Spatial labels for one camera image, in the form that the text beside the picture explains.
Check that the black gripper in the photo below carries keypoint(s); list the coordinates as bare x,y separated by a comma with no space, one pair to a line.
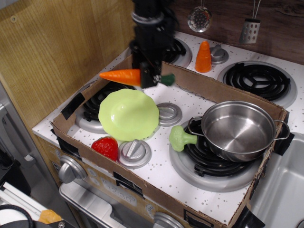
147,29

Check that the orange toy carrot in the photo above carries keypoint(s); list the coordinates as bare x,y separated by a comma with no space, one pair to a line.
132,77

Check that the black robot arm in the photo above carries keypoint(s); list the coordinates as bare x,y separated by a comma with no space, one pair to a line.
152,9

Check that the light green plastic plate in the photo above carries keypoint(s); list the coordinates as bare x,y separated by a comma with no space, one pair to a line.
128,114

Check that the brown cardboard fence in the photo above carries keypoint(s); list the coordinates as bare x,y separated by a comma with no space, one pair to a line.
156,185

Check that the silver centre stove knob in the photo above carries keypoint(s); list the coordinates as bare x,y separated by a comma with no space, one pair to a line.
169,114

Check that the silver stove knob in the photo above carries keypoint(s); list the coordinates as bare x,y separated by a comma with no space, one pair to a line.
218,55
134,155
169,114

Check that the orange toy cone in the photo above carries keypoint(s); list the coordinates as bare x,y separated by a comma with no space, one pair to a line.
203,59

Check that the silver back stove knob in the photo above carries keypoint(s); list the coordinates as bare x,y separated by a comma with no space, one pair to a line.
218,55

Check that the green toy broccoli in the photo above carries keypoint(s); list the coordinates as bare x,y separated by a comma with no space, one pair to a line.
178,138

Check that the hanging metal strainer ladle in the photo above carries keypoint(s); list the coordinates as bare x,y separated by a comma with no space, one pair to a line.
200,18

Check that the front left black burner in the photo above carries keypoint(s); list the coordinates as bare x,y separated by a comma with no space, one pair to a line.
87,114

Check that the silver front stove knob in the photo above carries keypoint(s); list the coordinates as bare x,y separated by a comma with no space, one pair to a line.
134,155

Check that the red toy strawberry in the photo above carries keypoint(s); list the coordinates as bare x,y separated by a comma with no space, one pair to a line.
107,146

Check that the front right black burner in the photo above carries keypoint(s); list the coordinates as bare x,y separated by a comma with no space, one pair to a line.
200,167

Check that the hanging metal grater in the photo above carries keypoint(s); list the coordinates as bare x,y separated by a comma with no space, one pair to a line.
250,29

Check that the stainless steel pot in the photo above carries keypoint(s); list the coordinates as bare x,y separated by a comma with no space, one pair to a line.
238,131

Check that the back right black burner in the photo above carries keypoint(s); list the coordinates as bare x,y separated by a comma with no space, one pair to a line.
265,80

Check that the silver oven knob left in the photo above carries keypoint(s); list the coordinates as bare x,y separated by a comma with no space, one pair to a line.
70,170

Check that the silver oven knob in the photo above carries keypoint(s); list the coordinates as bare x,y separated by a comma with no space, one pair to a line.
70,170
162,220

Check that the silver oven knob right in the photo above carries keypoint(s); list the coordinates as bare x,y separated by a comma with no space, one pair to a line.
162,220

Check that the silver toy sink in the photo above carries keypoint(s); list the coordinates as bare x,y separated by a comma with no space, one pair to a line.
278,201

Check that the silver oven door handle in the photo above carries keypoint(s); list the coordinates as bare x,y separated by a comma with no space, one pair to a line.
101,209

